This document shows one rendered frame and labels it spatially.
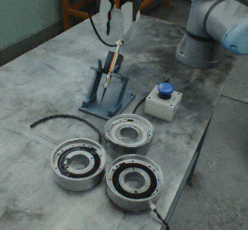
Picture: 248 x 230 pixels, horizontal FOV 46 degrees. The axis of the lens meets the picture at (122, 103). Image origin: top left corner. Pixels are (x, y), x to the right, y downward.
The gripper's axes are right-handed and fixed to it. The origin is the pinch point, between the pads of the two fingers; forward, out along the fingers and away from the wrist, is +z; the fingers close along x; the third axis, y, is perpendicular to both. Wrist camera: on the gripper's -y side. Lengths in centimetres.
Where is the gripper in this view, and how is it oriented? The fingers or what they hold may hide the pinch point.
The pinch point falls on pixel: (115, 33)
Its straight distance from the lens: 68.9
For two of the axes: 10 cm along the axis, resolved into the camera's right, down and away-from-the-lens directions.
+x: -8.9, -3.2, 3.2
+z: -0.7, 7.9, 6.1
